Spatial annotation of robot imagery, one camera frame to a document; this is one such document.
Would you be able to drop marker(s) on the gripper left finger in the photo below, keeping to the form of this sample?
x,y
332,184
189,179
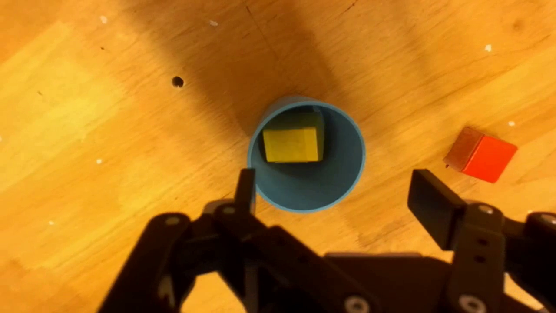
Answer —
x,y
243,243

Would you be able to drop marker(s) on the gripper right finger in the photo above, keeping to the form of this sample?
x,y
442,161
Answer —
x,y
478,243

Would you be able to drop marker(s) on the blue cup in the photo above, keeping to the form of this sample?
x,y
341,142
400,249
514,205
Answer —
x,y
304,191

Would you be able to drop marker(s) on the red block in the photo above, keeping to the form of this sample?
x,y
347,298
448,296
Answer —
x,y
486,158

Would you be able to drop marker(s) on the yellow block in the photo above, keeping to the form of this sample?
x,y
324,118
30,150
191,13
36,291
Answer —
x,y
290,144

